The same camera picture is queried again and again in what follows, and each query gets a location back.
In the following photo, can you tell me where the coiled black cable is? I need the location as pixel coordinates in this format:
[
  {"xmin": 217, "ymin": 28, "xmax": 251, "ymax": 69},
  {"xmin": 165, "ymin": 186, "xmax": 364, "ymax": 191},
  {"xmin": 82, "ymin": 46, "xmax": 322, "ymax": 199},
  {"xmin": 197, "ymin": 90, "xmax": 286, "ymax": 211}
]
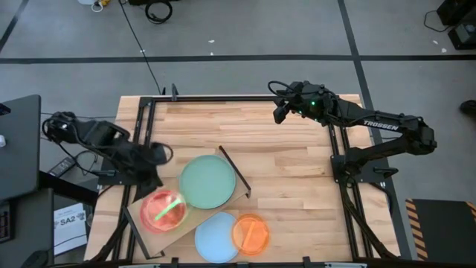
[{"xmin": 144, "ymin": 0, "xmax": 174, "ymax": 25}]

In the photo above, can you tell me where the large pink transparent plate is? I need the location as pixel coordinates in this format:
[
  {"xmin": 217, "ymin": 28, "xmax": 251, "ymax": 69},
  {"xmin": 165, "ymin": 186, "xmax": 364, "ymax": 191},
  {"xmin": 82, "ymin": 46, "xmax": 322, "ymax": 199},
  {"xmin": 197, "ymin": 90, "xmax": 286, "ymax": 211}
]
[{"xmin": 139, "ymin": 189, "xmax": 188, "ymax": 235}]

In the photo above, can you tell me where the sage green plate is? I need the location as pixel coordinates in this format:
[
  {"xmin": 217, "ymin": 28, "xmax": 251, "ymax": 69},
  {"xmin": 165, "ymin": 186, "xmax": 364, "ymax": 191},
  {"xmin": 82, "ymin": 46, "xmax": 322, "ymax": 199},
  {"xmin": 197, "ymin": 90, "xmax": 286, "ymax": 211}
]
[{"xmin": 178, "ymin": 154, "xmax": 237, "ymax": 211}]

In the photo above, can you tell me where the black equipment case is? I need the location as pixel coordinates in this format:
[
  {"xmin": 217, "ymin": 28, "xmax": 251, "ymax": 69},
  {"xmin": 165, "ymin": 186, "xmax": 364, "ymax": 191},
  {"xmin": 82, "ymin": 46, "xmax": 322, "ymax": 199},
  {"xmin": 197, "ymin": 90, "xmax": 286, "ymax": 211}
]
[
  {"xmin": 447, "ymin": 22, "xmax": 476, "ymax": 51},
  {"xmin": 436, "ymin": 0, "xmax": 476, "ymax": 27}
]

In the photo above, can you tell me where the green transparent plate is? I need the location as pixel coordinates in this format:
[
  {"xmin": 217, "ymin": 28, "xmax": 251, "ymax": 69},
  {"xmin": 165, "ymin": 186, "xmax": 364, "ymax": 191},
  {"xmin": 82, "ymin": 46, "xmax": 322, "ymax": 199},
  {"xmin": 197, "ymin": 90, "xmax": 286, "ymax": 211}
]
[{"xmin": 147, "ymin": 190, "xmax": 187, "ymax": 229}]

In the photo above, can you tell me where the light blue plate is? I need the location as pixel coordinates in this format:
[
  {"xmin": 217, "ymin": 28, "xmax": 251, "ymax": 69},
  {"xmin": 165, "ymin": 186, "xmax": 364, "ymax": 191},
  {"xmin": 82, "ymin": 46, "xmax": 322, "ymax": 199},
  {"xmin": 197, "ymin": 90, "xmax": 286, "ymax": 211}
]
[{"xmin": 193, "ymin": 211, "xmax": 241, "ymax": 264}]

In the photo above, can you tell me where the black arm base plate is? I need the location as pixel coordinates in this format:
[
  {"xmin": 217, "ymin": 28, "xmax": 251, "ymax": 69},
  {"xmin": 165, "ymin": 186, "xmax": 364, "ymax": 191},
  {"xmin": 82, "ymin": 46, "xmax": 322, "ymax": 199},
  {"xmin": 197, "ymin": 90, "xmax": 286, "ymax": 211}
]
[
  {"xmin": 330, "ymin": 154, "xmax": 399, "ymax": 184},
  {"xmin": 91, "ymin": 156, "xmax": 152, "ymax": 186}
]

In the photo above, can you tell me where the wooden shelf with black legs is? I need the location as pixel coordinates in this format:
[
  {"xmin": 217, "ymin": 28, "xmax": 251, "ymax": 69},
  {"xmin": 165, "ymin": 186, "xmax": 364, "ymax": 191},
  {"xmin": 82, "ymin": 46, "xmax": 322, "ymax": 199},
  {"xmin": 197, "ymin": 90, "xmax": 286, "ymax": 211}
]
[{"xmin": 121, "ymin": 144, "xmax": 252, "ymax": 261}]

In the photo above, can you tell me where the dark grey monitor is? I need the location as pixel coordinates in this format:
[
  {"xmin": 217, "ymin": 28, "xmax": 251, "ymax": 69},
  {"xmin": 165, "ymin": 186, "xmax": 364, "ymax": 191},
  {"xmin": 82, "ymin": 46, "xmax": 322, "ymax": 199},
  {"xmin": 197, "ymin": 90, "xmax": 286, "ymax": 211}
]
[{"xmin": 0, "ymin": 94, "xmax": 42, "ymax": 202}]

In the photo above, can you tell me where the black power brick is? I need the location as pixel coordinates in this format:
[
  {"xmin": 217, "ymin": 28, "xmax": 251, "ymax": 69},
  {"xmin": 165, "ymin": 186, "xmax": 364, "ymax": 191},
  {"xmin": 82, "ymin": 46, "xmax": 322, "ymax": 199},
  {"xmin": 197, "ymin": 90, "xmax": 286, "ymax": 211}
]
[{"xmin": 47, "ymin": 156, "xmax": 77, "ymax": 179}]

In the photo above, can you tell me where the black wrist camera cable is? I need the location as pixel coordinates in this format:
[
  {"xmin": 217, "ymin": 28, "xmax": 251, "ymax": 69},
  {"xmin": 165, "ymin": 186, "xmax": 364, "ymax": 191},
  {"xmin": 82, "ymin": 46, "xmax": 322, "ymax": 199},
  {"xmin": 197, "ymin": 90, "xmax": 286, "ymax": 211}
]
[
  {"xmin": 155, "ymin": 142, "xmax": 176, "ymax": 165},
  {"xmin": 266, "ymin": 80, "xmax": 299, "ymax": 98}
]

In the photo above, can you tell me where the person's shoe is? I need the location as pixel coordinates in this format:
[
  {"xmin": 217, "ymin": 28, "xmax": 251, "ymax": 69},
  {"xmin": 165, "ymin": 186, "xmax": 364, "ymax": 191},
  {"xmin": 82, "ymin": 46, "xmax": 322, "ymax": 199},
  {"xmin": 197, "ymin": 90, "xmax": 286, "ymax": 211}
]
[{"xmin": 459, "ymin": 99, "xmax": 476, "ymax": 117}]

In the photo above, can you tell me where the black aluminium table frame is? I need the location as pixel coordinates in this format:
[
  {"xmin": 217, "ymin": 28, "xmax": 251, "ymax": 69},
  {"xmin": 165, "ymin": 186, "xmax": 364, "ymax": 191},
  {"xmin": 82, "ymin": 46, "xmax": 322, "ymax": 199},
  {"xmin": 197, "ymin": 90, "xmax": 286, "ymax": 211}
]
[{"xmin": 85, "ymin": 95, "xmax": 402, "ymax": 268}]

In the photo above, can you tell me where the long black floor cable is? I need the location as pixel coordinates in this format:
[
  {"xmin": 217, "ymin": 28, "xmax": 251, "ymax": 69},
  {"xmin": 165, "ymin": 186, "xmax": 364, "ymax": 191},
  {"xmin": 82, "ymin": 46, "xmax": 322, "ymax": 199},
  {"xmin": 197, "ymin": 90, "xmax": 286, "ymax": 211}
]
[{"xmin": 118, "ymin": 0, "xmax": 167, "ymax": 96}]

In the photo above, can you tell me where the white paper booklet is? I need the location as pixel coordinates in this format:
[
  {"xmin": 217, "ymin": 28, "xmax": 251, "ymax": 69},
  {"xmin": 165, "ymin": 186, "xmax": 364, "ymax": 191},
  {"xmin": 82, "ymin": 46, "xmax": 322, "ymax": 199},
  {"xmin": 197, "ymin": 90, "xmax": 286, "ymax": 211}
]
[{"xmin": 53, "ymin": 202, "xmax": 89, "ymax": 257}]

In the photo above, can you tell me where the orange transparent plate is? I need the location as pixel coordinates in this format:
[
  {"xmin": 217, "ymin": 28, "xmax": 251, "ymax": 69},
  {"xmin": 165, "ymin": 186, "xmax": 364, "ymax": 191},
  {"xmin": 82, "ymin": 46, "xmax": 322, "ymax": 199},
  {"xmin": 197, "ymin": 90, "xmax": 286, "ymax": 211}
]
[{"xmin": 231, "ymin": 213, "xmax": 271, "ymax": 257}]

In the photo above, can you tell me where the hazard striped black mat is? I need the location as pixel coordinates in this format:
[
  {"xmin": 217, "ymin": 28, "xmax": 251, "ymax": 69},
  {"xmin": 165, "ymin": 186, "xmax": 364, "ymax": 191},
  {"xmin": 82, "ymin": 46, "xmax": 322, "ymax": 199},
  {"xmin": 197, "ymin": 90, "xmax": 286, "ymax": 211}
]
[{"xmin": 405, "ymin": 198, "xmax": 476, "ymax": 261}]

